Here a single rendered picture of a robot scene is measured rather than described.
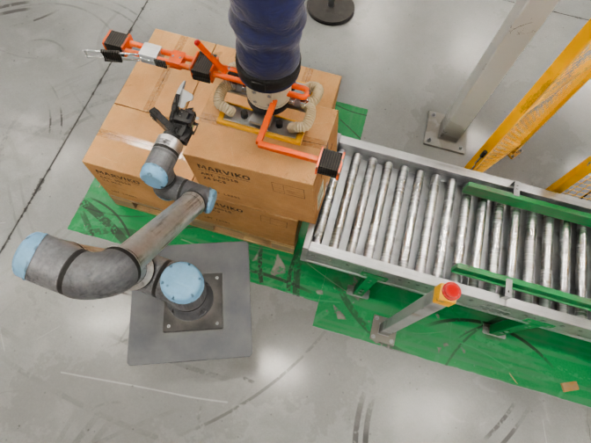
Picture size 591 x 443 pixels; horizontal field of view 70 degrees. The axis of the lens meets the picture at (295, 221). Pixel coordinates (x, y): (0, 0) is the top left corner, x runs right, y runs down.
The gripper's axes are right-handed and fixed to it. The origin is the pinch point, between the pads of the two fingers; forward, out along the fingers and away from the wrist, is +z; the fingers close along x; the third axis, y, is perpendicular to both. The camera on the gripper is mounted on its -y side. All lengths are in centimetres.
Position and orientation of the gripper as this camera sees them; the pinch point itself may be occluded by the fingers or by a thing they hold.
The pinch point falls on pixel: (186, 93)
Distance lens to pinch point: 164.1
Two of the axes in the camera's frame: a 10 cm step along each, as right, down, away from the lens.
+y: 9.6, 2.7, -0.6
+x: 0.5, -3.8, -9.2
